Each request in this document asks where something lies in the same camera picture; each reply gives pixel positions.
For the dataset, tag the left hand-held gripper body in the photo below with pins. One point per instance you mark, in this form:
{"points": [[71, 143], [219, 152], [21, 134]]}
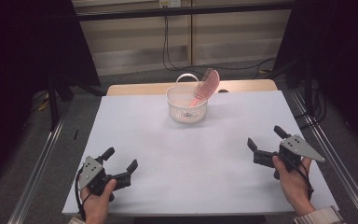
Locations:
{"points": [[90, 174]]}

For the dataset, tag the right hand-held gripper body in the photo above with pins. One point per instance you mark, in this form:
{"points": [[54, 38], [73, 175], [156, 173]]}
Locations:
{"points": [[298, 147]]}

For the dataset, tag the white perforated plastic basket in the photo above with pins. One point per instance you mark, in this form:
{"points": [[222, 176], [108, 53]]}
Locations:
{"points": [[186, 115]]}

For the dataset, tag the pink hairbrush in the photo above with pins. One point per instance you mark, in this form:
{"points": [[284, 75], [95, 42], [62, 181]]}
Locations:
{"points": [[209, 82]]}

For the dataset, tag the person's left hand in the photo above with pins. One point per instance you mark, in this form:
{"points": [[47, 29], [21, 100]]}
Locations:
{"points": [[98, 207]]}

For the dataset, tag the person's right hand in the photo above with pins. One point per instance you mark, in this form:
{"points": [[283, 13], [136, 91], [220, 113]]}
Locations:
{"points": [[296, 189]]}

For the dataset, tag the small black floor object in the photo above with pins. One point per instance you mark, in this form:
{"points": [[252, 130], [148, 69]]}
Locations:
{"points": [[75, 134]]}

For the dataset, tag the black metal stand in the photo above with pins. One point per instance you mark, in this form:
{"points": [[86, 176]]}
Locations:
{"points": [[308, 87], [53, 105]]}

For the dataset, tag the white table cover board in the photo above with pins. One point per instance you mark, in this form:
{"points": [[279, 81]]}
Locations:
{"points": [[183, 186]]}

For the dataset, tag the wooden table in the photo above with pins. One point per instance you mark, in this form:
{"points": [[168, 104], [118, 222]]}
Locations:
{"points": [[136, 88]]}

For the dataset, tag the black curtain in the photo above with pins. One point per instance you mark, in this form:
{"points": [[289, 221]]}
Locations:
{"points": [[12, 62], [348, 46]]}

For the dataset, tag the black horizontal bar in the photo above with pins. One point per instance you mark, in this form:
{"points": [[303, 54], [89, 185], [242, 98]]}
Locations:
{"points": [[183, 11]]}

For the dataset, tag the white wall power outlet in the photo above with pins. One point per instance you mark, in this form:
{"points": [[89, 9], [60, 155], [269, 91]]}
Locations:
{"points": [[169, 3]]}

